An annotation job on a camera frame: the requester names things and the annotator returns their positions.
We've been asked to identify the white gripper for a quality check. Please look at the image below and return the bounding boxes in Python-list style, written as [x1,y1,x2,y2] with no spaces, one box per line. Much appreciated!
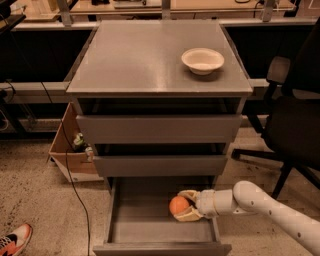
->
[174,190,217,222]

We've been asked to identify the orange fruit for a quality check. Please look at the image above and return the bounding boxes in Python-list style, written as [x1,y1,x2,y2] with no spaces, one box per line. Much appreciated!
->
[169,196,190,215]

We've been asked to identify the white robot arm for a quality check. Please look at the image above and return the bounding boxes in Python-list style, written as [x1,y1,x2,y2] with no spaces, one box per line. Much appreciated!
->
[169,181,320,256]

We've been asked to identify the grey bottom drawer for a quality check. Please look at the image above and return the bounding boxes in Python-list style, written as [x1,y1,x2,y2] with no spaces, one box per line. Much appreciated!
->
[93,176,231,256]

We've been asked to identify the grey drawer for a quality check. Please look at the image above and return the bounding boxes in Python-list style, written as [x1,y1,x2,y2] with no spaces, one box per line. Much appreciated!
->
[76,114,241,144]
[93,176,231,256]
[93,143,227,177]

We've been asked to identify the grey middle drawer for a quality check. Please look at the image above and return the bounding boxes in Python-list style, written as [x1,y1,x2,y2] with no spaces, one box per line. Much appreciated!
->
[93,143,227,177]

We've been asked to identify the grey drawer cabinet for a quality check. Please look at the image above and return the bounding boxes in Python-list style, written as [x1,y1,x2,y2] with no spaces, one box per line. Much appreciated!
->
[65,19,254,194]

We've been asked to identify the grey top drawer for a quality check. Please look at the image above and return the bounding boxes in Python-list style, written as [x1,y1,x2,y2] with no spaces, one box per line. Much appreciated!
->
[76,114,241,144]

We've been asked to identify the cardboard box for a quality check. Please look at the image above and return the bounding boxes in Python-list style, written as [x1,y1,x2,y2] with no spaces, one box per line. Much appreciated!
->
[49,103,101,182]

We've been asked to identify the green white item in box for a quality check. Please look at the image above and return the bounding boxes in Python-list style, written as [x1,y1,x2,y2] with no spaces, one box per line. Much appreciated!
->
[72,133,93,159]

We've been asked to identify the black office chair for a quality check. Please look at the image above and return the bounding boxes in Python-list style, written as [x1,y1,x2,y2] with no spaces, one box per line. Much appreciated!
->
[231,20,320,198]

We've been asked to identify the white paper bowl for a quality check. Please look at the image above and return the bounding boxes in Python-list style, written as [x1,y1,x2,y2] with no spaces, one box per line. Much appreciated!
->
[181,48,224,75]

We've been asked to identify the orange white sneaker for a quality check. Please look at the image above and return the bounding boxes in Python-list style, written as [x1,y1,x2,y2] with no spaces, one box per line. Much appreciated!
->
[0,223,33,256]

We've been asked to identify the black cable on floor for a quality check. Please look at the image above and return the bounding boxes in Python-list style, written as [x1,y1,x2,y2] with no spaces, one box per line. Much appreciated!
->
[0,13,92,256]

